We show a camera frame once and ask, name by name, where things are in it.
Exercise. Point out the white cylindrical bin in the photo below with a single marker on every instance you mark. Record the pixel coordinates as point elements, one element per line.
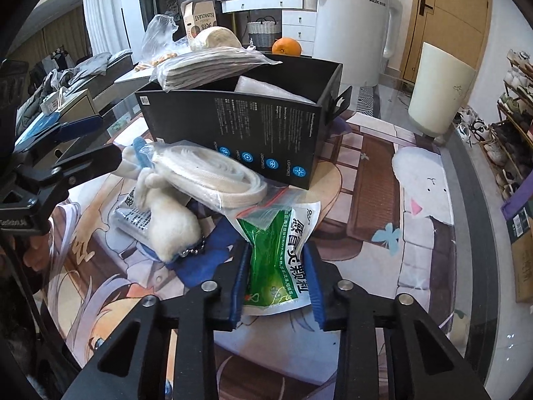
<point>441,87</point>

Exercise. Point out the grey printed packet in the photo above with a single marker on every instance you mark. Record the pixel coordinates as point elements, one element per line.
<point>133,218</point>

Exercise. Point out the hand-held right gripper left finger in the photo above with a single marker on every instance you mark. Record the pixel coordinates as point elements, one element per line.
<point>239,283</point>

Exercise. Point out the brown cardboard box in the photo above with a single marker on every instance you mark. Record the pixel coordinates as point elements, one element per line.
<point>522,258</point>

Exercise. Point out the printed cartoon desk mat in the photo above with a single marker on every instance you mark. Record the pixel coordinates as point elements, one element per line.
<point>374,216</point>

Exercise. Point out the cardboard fruit box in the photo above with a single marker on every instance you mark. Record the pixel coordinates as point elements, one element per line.
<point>200,18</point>

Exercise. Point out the white dresser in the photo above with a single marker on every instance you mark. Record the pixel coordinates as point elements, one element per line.
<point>297,21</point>

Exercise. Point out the blue cloth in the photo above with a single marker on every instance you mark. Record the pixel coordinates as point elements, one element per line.
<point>200,271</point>

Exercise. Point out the white side table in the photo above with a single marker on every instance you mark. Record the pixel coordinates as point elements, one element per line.
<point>129,79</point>

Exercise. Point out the grey wicker basket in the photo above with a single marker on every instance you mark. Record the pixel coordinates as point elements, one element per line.
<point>263,33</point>

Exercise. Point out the wooden door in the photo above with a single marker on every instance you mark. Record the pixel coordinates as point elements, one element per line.
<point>454,21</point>

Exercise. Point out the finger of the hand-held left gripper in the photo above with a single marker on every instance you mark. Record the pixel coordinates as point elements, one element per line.
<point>95,160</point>
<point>81,127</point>

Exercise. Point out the person's left hand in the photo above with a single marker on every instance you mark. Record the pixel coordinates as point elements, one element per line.
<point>33,250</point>

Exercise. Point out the blue packet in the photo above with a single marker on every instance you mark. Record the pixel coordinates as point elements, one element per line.
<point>35,129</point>

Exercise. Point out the shoes on floor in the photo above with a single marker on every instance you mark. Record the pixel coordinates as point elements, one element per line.
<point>470,127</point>

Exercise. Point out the beige cabinet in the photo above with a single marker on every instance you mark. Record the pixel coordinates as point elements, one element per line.
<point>79,104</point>

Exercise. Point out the pile of grey clothes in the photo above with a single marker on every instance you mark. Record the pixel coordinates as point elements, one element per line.
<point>87,68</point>

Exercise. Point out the white foam block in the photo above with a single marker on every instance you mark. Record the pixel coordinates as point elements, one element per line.
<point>275,89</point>

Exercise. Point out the shoe rack with shoes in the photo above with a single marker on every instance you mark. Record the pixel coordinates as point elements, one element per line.
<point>514,133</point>

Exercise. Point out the bagged striped grey cloth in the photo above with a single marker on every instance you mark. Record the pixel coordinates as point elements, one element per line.
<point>200,71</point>

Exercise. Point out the clear plastic bag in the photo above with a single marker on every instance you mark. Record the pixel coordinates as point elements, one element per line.
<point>158,37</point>

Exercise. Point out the large white appliance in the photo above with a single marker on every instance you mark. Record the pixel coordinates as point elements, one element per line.
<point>349,29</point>

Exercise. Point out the orange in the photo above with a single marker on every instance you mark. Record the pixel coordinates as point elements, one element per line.
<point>286,47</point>

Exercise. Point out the purple box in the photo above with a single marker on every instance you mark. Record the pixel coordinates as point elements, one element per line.
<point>518,202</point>

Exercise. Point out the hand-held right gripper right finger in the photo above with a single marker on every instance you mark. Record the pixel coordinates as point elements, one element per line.
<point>313,283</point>

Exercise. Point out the white curtain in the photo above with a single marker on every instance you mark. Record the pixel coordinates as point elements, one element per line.
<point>102,8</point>

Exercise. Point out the white and blue plush toy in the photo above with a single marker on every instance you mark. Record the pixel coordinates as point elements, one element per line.
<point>166,225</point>

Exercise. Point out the small white box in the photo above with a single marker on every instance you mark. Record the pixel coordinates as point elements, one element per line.
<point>56,101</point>

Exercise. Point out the black cardboard box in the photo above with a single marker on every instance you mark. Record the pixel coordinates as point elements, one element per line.
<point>250,133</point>

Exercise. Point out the green and white sachet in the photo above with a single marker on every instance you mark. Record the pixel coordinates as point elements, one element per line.
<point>275,258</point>

